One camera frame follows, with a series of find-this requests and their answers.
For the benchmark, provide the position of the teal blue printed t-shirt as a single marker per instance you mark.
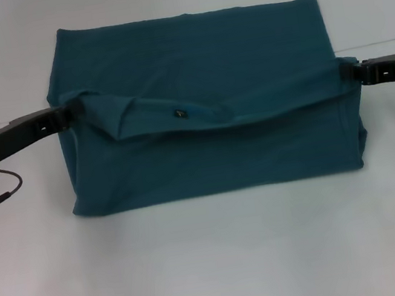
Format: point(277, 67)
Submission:
point(212, 145)

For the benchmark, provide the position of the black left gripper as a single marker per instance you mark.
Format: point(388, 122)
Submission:
point(26, 132)

